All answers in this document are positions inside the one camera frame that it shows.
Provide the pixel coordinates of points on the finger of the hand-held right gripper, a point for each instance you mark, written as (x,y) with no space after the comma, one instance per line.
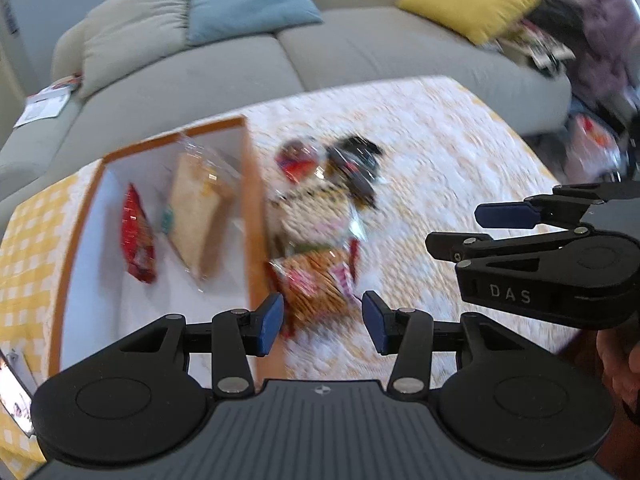
(500,215)
(450,245)

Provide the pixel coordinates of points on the blue cushion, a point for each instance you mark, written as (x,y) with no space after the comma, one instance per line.
(250,0)

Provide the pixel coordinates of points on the dark green snack packet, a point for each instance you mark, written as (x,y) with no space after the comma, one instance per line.
(350,170)

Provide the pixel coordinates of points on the clear bread bag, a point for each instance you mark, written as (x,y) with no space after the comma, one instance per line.
(197,215)

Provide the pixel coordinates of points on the small teal wrapper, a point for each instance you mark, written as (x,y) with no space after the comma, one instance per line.
(167,220)

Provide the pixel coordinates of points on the white paper brochure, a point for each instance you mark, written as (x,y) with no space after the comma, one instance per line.
(45,102)

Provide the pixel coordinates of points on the beige cushion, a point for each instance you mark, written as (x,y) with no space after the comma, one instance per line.
(130,25)

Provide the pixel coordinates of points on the person's right hand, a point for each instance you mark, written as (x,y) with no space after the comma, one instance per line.
(620,370)

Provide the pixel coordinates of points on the yellow checked tablecloth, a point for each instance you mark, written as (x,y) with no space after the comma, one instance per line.
(30,260)

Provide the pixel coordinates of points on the white lace tablecloth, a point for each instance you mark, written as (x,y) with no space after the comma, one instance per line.
(450,160)

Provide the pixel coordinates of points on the yellow cushion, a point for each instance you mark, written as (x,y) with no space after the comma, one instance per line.
(465,0)

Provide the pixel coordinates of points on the pink plastic bag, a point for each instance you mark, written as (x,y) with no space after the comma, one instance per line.
(590,140)

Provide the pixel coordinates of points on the clear packet with brown snack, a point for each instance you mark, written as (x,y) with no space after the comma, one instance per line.
(295,162)

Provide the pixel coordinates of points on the red snack packet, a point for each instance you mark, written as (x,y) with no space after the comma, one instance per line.
(135,240)

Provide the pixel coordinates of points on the grey fabric sofa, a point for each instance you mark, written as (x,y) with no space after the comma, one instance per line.
(200,90)

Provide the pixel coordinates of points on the clear yellow popcorn bag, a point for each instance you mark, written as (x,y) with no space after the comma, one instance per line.
(315,210)

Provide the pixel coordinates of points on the smartphone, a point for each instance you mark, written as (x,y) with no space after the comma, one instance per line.
(15,400)

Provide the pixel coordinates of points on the purple cloth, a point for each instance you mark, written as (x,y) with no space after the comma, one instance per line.
(605,25)

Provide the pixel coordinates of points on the printed bag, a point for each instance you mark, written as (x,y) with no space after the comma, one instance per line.
(540,50)

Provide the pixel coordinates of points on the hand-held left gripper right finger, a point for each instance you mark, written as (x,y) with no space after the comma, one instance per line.
(375,322)

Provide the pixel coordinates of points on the orange cardboard box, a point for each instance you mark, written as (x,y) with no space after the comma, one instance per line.
(100,280)

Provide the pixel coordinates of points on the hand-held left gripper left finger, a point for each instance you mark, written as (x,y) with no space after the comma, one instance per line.
(270,322)

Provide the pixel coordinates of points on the orange cracker pack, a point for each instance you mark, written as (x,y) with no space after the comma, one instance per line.
(310,285)

